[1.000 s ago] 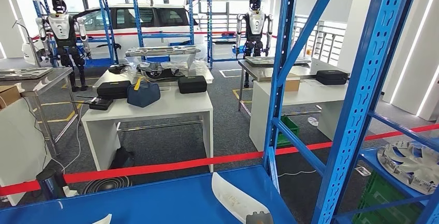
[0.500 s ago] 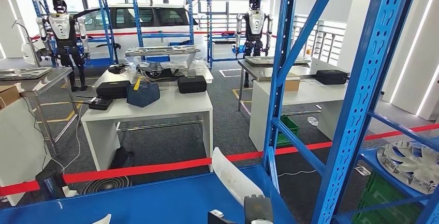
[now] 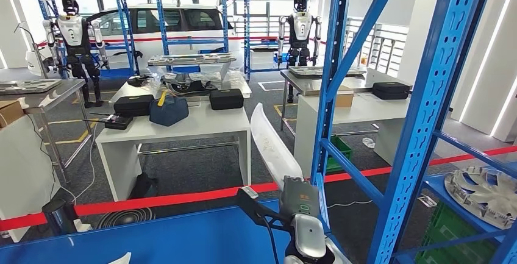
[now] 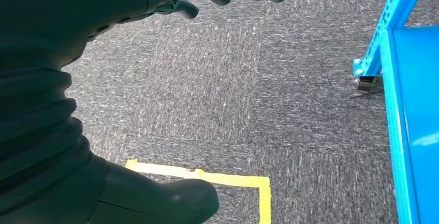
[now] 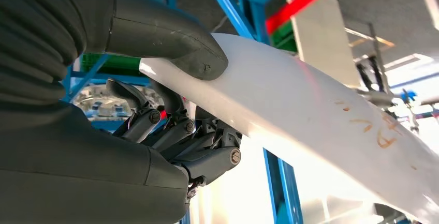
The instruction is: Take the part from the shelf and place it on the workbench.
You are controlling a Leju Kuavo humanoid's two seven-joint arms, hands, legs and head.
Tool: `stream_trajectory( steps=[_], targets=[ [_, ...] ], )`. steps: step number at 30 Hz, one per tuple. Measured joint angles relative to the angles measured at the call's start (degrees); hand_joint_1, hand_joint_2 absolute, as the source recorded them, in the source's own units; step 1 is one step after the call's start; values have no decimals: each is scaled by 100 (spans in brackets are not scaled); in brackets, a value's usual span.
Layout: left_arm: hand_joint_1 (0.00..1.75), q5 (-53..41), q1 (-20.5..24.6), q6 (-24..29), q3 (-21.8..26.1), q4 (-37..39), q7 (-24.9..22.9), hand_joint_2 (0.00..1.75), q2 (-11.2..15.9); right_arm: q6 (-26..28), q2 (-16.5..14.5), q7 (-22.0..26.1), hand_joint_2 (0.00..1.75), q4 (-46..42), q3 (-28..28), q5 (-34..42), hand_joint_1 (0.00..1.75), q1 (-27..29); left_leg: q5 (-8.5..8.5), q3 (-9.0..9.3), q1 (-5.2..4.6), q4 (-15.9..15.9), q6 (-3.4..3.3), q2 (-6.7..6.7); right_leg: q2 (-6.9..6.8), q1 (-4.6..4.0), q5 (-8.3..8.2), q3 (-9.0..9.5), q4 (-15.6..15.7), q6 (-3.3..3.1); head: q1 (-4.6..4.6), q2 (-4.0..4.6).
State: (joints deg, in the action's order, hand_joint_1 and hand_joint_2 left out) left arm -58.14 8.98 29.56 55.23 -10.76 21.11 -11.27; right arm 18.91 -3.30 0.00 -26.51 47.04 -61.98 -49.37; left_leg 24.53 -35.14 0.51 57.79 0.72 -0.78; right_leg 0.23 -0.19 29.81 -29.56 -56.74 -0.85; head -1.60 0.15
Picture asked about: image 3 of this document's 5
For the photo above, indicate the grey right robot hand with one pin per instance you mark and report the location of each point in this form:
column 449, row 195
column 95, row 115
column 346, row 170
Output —
column 301, row 197

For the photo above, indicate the white curved car part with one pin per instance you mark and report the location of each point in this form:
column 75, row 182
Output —
column 274, row 149
column 121, row 260

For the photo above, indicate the blue steel shelf rack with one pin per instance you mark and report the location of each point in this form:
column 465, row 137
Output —
column 161, row 238
column 117, row 72
column 245, row 19
column 198, row 42
column 436, row 185

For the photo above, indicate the green plastic crate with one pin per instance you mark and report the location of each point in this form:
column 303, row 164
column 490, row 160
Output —
column 448, row 238
column 339, row 153

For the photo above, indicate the crumpled clear plastic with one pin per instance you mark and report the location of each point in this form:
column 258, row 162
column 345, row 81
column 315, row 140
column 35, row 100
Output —
column 368, row 142

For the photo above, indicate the white table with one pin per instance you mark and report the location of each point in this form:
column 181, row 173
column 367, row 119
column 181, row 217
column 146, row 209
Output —
column 363, row 110
column 194, row 123
column 129, row 89

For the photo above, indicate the cardboard box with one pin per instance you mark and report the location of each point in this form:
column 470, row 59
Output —
column 10, row 112
column 344, row 98

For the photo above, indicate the steel table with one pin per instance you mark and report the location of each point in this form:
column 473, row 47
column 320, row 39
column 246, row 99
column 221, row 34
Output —
column 60, row 94
column 299, row 83

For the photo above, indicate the red barrier tape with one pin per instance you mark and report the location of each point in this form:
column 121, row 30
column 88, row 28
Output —
column 181, row 197

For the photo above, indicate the black hard case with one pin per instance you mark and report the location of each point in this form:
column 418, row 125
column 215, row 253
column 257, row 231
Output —
column 133, row 105
column 389, row 90
column 226, row 99

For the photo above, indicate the silver floor socket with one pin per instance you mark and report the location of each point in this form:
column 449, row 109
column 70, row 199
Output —
column 426, row 201

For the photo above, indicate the clear plastic wrap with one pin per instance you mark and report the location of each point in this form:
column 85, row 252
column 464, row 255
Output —
column 226, row 78

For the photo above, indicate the black soft bag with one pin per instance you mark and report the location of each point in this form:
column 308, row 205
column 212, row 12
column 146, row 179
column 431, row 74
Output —
column 143, row 185

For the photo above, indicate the navy blue bag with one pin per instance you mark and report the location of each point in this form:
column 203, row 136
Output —
column 169, row 110

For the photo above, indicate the white railing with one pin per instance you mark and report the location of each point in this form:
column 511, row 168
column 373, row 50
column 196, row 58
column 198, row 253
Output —
column 379, row 48

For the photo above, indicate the silver black humanoid robot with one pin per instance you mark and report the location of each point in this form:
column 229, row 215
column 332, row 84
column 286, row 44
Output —
column 299, row 24
column 74, row 32

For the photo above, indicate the black ribbed round disc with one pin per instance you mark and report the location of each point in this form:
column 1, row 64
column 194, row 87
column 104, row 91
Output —
column 125, row 217

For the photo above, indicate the round grey metal casting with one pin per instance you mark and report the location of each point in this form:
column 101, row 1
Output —
column 484, row 197

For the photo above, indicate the black remote controller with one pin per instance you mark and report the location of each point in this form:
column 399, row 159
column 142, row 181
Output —
column 117, row 122

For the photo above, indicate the white car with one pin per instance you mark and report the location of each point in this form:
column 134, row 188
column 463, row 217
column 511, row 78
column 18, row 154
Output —
column 190, row 32

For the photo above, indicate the white cabinet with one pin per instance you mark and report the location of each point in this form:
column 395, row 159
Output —
column 24, row 173

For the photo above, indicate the white floor machine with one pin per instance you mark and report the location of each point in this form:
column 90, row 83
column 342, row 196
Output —
column 34, row 64

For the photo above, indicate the black barrier post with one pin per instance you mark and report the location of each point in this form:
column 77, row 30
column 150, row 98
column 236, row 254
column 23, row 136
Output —
column 58, row 217

